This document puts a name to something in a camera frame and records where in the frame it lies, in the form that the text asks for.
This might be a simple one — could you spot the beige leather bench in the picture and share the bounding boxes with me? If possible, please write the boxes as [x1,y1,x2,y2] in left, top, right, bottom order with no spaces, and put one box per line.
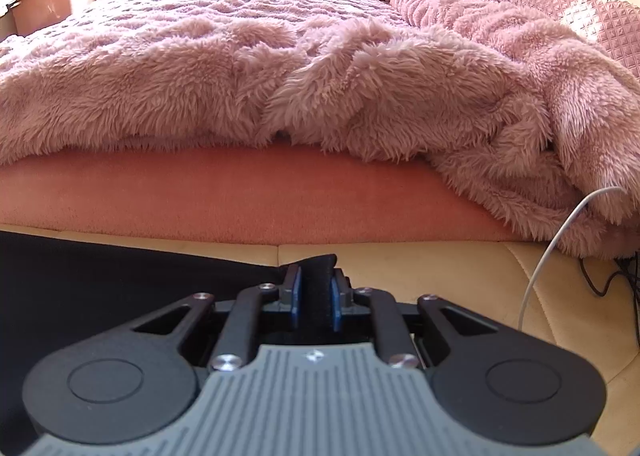
[0,223,640,437]

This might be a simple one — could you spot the black pants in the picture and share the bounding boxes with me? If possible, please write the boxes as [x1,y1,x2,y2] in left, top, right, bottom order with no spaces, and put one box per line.
[0,231,341,442]

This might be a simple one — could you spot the black cable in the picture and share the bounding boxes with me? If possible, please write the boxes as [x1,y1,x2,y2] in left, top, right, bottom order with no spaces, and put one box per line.
[614,253,640,337]
[577,252,623,298]

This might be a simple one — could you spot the pink fluffy blanket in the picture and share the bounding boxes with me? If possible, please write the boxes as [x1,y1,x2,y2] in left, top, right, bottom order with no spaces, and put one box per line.
[0,0,640,259]

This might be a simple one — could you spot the brown plastic storage box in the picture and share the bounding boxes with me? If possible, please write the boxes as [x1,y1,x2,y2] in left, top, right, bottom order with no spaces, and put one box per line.
[10,0,103,37]

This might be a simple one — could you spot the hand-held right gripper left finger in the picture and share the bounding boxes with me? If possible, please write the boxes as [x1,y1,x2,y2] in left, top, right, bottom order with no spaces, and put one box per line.
[132,265,303,371]

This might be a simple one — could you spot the salmon pink bed sheet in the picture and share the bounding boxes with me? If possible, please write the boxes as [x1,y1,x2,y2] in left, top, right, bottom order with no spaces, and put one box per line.
[0,142,551,244]

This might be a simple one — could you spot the pink quilted headboard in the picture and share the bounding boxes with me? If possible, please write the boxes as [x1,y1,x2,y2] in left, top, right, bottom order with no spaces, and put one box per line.
[452,0,640,82]

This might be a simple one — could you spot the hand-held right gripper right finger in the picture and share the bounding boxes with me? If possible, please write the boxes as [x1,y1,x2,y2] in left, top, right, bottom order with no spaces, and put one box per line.
[329,267,501,370]

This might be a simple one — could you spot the white cable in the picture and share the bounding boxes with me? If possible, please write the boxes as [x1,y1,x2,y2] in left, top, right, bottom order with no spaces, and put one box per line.
[517,186,626,332]

